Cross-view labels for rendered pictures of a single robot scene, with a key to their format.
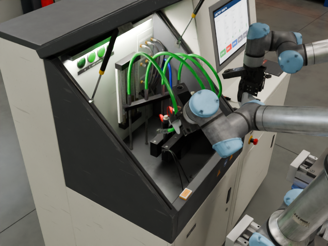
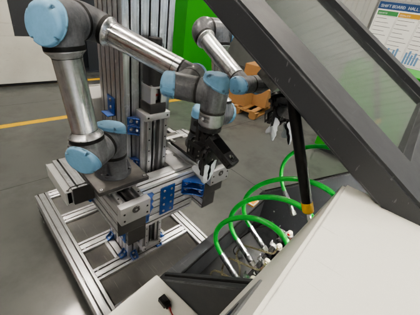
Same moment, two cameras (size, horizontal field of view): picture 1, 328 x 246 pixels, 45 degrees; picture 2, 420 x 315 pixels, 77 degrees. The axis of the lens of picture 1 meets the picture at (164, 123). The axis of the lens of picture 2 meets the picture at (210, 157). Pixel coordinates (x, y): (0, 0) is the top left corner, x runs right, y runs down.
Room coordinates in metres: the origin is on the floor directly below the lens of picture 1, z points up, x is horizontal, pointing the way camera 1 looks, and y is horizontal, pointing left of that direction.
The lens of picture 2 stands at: (2.09, -0.28, 1.74)
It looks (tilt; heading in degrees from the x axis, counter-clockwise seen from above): 31 degrees down; 183
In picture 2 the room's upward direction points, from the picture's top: 9 degrees clockwise
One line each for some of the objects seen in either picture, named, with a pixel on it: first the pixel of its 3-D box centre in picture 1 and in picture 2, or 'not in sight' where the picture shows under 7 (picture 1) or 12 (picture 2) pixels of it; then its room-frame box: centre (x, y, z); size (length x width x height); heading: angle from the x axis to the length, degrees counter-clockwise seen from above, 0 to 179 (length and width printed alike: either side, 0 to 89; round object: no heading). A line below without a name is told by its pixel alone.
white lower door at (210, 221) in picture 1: (204, 238); not in sight; (1.28, -0.22, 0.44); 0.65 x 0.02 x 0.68; 148
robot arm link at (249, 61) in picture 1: (253, 58); (210, 119); (1.36, -0.34, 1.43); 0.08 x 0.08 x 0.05
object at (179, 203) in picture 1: (209, 177); (222, 240); (1.29, -0.21, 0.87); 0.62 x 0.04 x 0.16; 148
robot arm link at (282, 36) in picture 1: (285, 44); (182, 85); (1.33, -0.43, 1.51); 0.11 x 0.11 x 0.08; 84
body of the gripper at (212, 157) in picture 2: (252, 77); (205, 141); (1.35, -0.34, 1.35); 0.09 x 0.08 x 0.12; 58
